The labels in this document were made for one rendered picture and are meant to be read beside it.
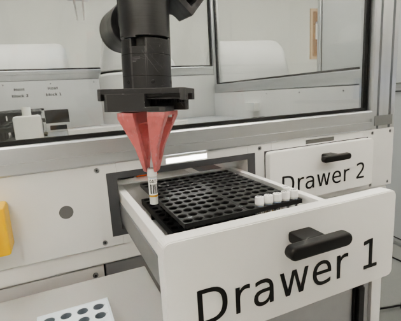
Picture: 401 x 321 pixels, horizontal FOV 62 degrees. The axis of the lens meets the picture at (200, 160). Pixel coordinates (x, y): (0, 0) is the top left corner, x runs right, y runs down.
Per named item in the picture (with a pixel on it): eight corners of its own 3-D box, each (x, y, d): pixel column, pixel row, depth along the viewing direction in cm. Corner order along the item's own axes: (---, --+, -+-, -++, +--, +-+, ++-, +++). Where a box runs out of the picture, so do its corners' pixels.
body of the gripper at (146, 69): (118, 104, 44) (114, 46, 43) (195, 103, 42) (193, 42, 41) (96, 106, 38) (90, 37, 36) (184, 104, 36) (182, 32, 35)
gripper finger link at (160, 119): (128, 165, 46) (124, 95, 44) (180, 165, 44) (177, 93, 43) (107, 176, 39) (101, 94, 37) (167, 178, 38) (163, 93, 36)
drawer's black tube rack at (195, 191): (302, 241, 48) (302, 198, 47) (188, 273, 41) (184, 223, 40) (228, 200, 68) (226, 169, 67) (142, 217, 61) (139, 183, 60)
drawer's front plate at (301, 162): (372, 183, 80) (373, 137, 78) (270, 206, 69) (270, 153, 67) (365, 182, 82) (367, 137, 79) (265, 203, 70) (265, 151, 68)
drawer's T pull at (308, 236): (353, 244, 33) (354, 232, 33) (291, 263, 30) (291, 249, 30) (326, 232, 36) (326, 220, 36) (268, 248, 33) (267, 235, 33)
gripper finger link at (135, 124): (139, 165, 45) (135, 94, 44) (191, 165, 44) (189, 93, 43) (119, 176, 39) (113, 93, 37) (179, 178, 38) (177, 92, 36)
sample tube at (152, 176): (157, 205, 42) (154, 169, 41) (147, 205, 42) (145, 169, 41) (160, 202, 43) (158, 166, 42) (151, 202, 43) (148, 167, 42)
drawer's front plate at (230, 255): (391, 274, 42) (396, 189, 40) (170, 356, 31) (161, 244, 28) (379, 267, 43) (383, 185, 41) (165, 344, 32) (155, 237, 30)
